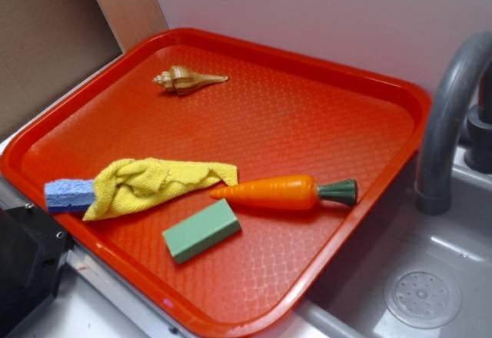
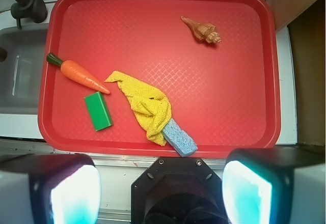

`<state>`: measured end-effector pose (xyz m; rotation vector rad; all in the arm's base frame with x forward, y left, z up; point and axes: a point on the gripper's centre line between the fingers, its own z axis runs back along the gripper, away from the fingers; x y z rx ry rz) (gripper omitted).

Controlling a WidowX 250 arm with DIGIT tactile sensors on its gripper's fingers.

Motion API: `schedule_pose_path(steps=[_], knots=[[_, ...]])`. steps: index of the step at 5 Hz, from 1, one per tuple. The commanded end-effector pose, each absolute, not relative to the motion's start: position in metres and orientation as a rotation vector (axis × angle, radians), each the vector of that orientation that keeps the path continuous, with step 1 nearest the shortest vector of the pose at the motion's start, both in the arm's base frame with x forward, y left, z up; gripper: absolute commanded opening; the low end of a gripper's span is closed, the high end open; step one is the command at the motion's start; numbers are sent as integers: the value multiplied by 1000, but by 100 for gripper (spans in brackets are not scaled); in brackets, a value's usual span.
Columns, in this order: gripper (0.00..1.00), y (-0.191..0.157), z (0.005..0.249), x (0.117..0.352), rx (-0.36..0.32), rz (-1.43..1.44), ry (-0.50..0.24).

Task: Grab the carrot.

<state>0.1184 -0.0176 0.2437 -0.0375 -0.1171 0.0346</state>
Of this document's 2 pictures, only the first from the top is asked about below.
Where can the green rectangular block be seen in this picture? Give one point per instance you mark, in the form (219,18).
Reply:
(201,231)

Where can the striped beige seashell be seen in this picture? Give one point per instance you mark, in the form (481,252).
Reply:
(183,81)

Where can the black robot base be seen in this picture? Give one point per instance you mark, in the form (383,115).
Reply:
(33,253)

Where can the dark grey faucet handle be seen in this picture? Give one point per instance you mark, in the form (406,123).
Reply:
(478,155)

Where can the orange toy carrot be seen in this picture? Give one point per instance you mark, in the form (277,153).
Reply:
(295,192)

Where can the grey toy sink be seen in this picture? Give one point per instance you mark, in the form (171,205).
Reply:
(406,274)

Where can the blue sponge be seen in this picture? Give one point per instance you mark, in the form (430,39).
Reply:
(69,195)

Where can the wooden board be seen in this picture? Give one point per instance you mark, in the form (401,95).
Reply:
(133,21)

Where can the grey toy faucet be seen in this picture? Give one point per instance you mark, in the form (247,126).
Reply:
(456,94)

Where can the red plastic tray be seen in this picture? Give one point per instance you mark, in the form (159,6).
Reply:
(278,114)

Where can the yellow cloth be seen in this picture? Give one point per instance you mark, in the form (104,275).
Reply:
(129,186)

